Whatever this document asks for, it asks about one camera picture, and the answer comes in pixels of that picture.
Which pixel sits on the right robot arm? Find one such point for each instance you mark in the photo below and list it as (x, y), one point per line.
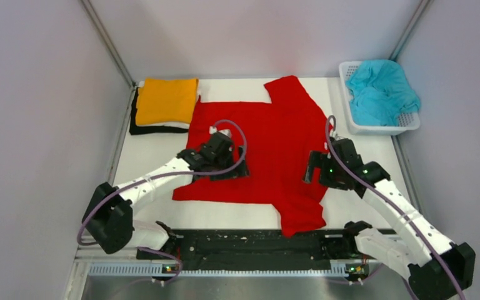
(433, 265)

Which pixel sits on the teal t-shirt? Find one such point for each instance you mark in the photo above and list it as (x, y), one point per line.
(380, 94)

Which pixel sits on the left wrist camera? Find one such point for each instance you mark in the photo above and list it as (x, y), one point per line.
(224, 132)

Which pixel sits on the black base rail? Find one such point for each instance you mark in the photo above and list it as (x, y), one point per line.
(261, 250)

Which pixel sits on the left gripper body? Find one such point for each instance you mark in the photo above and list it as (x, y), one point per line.
(225, 164)

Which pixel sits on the black folded t-shirt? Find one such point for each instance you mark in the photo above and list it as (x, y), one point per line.
(156, 112)

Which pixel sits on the red t-shirt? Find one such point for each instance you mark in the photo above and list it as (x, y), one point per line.
(280, 135)

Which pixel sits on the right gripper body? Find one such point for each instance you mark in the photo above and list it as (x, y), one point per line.
(330, 176)

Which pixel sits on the orange folded t-shirt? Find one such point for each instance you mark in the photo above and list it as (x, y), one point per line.
(165, 100)

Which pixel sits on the aluminium corner post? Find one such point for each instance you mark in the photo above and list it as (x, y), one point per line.
(106, 40)
(420, 11)

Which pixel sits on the right aluminium corner post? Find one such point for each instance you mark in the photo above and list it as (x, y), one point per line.
(420, 11)

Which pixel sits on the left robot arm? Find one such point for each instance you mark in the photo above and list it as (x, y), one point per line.
(110, 217)

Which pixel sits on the white plastic basket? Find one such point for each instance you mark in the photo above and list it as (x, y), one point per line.
(406, 121)

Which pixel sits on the left aluminium corner post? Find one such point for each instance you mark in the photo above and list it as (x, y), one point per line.
(106, 40)

